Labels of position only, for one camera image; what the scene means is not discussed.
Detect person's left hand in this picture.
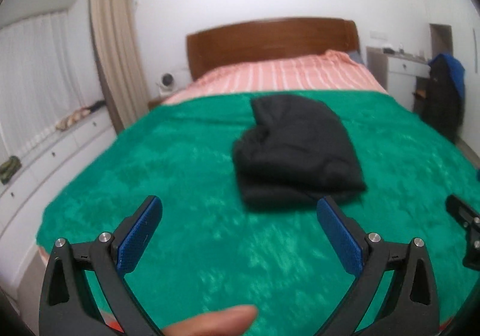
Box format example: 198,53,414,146
161,305,259,336

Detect blue garment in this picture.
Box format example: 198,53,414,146
431,53,467,101

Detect black puffer jacket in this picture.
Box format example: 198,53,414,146
232,95,367,210

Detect pink striped bed sheet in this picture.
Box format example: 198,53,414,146
163,50,389,106

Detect beige curtain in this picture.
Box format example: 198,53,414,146
89,0,149,134

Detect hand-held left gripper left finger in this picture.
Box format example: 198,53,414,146
38,195,166,336

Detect white sheer curtain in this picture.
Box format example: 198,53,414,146
0,9,108,171

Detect white window drawer cabinet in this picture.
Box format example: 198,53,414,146
0,111,118,284

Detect white nightstand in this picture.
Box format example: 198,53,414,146
386,53,432,111

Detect dark clothes on chair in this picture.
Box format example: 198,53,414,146
419,56,464,142

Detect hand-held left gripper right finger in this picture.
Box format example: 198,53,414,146
316,196,440,336

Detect camouflage cloth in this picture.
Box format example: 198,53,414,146
0,156,21,184

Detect small white round fan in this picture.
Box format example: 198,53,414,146
155,72,177,97

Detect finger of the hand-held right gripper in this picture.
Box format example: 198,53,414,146
445,194,480,270

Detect wooden headboard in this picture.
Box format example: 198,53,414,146
186,17,361,81

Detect green floral blanket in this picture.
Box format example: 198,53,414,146
35,90,480,336

